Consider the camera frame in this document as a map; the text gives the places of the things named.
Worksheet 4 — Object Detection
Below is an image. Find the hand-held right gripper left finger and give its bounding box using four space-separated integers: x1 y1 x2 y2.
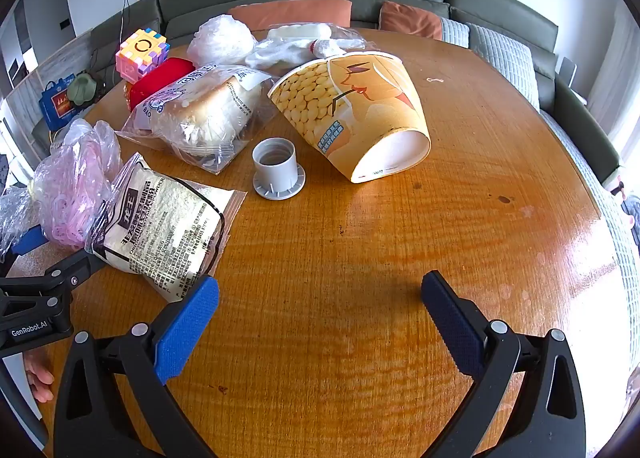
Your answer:
52 274 221 458

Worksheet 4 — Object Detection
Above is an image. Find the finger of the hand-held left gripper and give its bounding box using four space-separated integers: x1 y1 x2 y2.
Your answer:
42 249 111 296
0 224 50 264

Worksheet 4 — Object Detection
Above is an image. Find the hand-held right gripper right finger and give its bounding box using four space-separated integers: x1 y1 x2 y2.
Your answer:
421 270 587 458

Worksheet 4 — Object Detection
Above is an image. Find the pink rubber bands bag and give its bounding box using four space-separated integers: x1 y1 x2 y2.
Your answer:
0 118 123 259

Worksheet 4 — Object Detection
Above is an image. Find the white powder packet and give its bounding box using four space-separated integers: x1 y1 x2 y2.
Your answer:
84 153 248 304

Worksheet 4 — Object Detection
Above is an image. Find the grey plastic pipe fitting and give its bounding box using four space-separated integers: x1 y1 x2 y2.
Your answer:
251 137 307 201

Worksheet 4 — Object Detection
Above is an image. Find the bread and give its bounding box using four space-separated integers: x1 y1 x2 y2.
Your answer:
116 65 278 176

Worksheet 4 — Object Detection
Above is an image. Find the red box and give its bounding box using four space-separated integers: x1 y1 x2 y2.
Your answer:
125 57 197 113

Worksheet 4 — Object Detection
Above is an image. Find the colourful puzzle cube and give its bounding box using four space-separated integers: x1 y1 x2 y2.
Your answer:
115 29 170 85

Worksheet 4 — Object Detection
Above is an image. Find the printed paper bucket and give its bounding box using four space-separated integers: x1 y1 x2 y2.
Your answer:
267 50 432 185

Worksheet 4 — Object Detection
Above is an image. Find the white plastic bag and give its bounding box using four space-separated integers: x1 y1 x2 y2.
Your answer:
186 14 258 69

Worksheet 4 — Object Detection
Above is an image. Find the clear plastic bag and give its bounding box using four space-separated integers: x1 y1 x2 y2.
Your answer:
245 25 381 71

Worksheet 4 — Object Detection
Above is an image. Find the white foam wrap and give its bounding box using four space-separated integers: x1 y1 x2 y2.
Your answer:
266 23 333 42

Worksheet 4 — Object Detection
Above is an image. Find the person's left hand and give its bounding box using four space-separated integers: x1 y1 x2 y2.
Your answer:
24 350 56 405

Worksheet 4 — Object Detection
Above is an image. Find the blue shopping bag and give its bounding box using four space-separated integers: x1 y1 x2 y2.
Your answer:
40 79 83 130

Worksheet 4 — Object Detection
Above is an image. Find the green hat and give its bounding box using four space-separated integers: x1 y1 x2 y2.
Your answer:
67 73 98 106

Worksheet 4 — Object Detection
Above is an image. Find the large grey ribbed pillow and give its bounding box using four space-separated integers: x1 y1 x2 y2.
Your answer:
467 23 541 111

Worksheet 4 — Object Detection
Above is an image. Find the grey chair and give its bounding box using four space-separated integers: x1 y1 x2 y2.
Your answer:
555 56 588 106

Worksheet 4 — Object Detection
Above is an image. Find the small grey ribbed pillow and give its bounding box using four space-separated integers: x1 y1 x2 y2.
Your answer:
440 17 471 49

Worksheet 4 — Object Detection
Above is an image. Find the white curtain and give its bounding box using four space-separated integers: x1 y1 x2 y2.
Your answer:
610 3 640 154

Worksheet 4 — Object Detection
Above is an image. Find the small orange cushion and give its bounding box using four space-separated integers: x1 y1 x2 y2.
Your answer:
378 0 443 41

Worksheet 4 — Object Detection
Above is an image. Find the long orange cushion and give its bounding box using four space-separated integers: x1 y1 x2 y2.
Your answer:
227 0 353 33

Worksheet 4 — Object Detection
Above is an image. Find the white charging cable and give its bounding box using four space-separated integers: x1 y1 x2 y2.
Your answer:
117 0 146 46

